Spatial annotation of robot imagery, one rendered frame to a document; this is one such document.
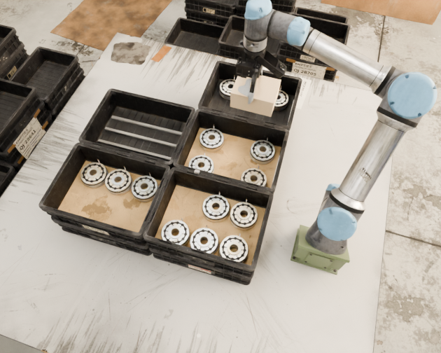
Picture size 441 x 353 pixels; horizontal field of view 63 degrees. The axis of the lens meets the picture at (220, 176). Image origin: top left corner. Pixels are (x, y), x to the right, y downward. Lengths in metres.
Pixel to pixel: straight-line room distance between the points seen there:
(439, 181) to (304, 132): 1.28
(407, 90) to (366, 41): 2.48
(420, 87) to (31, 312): 1.47
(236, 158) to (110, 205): 0.54
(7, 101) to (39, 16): 1.58
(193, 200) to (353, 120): 0.92
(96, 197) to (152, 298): 0.45
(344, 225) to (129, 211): 0.78
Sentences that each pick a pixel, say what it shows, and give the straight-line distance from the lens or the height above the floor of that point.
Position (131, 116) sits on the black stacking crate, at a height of 0.83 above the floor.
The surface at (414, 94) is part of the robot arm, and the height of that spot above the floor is 1.39.
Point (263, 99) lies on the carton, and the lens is 1.33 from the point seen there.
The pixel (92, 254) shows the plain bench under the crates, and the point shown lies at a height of 0.70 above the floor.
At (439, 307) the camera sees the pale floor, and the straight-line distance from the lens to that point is 2.46.
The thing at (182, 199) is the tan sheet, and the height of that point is 0.83.
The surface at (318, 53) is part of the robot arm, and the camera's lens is 1.25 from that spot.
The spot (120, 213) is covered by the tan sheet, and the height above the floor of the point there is 0.83.
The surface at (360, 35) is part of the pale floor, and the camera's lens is 3.59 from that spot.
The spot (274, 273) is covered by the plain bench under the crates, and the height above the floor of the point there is 0.70.
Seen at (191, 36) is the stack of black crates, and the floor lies 0.27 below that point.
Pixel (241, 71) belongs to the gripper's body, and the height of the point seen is 1.20.
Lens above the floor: 2.10
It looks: 60 degrees down
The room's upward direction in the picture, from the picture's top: 1 degrees clockwise
